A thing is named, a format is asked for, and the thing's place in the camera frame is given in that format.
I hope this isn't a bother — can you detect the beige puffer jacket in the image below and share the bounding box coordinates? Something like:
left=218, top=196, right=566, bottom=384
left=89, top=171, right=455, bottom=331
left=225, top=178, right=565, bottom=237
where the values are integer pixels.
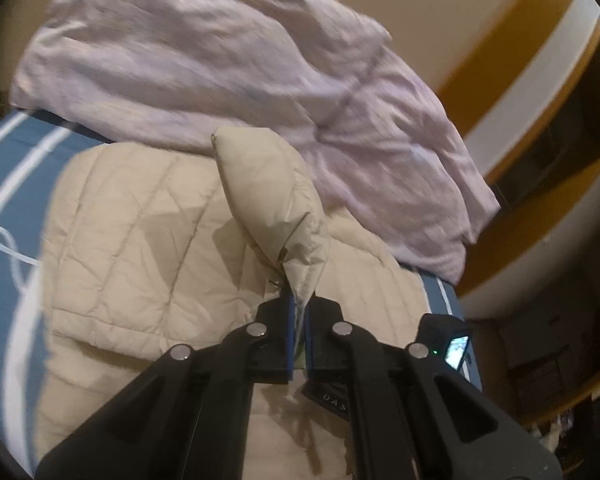
left=32, top=126, right=433, bottom=480

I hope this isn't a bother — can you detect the dark framed wall cabinet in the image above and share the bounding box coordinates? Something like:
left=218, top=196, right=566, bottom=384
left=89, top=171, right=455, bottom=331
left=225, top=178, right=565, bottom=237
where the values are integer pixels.
left=485, top=15, right=600, bottom=211

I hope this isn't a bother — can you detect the blue white striped bed sheet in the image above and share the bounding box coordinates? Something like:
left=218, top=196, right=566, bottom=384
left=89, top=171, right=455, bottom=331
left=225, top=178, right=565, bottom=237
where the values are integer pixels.
left=0, top=110, right=483, bottom=476

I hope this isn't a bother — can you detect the dark wooden furniture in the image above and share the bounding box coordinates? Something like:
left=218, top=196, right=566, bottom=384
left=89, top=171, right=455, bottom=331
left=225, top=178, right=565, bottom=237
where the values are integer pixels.
left=497, top=305, right=600, bottom=428

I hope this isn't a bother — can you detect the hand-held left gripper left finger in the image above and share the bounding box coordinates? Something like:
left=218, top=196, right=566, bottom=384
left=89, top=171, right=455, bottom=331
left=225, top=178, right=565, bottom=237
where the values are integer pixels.
left=35, top=292, right=299, bottom=480

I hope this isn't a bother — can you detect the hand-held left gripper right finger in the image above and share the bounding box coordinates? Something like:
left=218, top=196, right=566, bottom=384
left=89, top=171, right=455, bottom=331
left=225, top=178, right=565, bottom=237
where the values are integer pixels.
left=302, top=297, right=564, bottom=480

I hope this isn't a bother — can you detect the lavender duvet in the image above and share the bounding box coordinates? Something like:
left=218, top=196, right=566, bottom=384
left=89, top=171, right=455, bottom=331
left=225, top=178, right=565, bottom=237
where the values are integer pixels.
left=10, top=0, right=502, bottom=283

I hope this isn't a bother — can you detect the orange wooden trim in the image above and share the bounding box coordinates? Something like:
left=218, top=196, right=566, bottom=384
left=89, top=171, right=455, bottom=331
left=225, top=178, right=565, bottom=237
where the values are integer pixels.
left=437, top=0, right=600, bottom=301

